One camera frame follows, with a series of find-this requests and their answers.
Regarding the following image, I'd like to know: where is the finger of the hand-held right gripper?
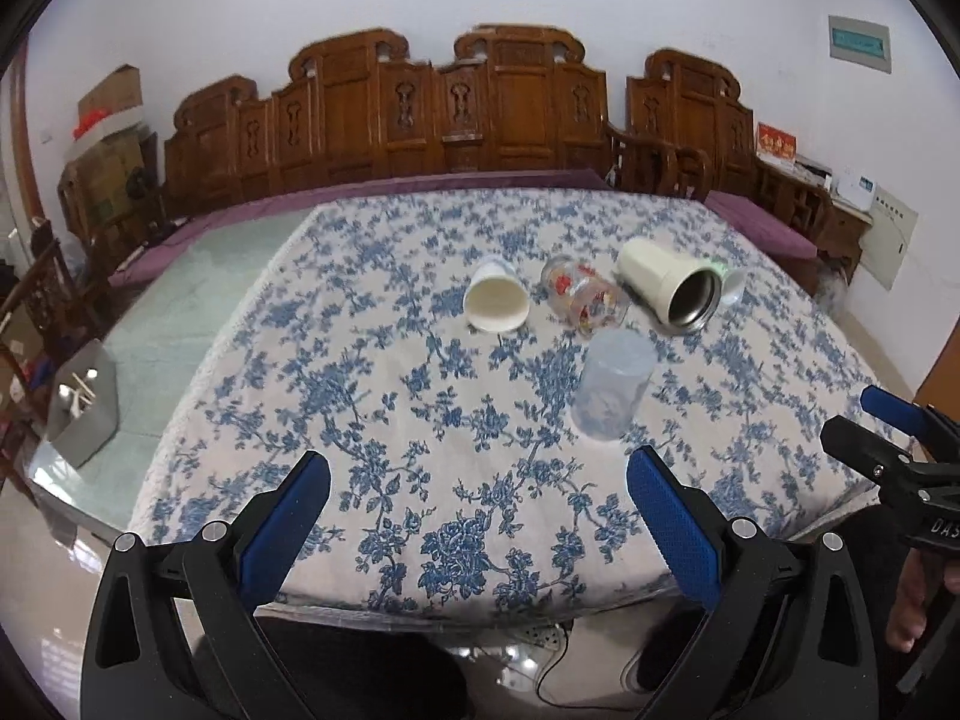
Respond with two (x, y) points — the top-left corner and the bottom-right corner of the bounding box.
(860, 385), (960, 462)
(820, 415), (931, 500)

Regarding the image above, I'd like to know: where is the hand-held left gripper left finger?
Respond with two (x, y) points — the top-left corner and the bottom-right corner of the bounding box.
(81, 451), (332, 720)

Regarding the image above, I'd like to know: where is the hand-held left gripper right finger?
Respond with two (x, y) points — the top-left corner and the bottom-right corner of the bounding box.
(626, 445), (880, 720)

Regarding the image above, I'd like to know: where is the translucent plastic cup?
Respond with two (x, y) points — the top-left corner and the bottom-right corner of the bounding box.
(570, 327), (659, 442)

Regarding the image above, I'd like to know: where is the cream cup with metal inside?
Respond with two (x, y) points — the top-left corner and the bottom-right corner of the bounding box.
(617, 236), (727, 333)

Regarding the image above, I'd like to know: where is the glass cup with red print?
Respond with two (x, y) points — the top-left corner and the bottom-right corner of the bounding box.
(540, 255), (631, 337)

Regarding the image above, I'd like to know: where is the white paper cup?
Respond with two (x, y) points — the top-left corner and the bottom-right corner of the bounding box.
(463, 255), (531, 336)

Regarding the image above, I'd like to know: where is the person's right hand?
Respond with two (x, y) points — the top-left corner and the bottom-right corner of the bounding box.
(885, 540), (960, 655)

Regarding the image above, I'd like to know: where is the blue floral tablecloth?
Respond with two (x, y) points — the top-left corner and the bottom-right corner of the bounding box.
(126, 191), (905, 625)

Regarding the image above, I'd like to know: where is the white power strip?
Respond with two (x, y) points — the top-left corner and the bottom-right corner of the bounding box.
(516, 621), (569, 667)

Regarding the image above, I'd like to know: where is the small clear glass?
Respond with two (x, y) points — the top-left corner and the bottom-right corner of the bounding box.
(712, 259), (749, 308)

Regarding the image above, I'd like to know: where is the wooden side table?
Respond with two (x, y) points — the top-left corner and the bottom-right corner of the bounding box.
(752, 156), (872, 287)

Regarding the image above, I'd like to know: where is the small purple seat cushion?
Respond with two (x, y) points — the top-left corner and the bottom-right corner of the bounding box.
(705, 189), (824, 262)

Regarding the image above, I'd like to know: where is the white router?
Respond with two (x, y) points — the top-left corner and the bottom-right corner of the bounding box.
(831, 171), (880, 212)

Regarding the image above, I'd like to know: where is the grey open box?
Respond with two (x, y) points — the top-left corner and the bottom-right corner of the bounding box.
(46, 340), (122, 467)

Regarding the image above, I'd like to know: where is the long purple seat cushion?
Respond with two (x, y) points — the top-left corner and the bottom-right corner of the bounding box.
(109, 167), (617, 287)

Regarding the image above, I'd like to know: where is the dark wooden chair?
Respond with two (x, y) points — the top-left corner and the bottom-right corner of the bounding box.
(0, 216), (107, 365)

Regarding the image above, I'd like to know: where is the carved wooden armchair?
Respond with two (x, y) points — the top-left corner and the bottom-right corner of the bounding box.
(604, 47), (758, 203)

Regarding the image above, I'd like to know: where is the large brown cardboard box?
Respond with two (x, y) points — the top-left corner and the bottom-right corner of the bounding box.
(58, 129), (160, 242)

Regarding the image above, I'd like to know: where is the carved wooden sofa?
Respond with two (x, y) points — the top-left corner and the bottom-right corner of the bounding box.
(161, 24), (610, 220)

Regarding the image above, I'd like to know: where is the cardboard box with red print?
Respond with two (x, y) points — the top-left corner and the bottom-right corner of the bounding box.
(73, 64), (146, 142)

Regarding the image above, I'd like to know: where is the cream wall cabinet door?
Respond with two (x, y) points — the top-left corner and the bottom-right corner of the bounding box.
(857, 182), (920, 293)

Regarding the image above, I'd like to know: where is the grey wall panel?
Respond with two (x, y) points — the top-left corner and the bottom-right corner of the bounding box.
(827, 13), (894, 75)

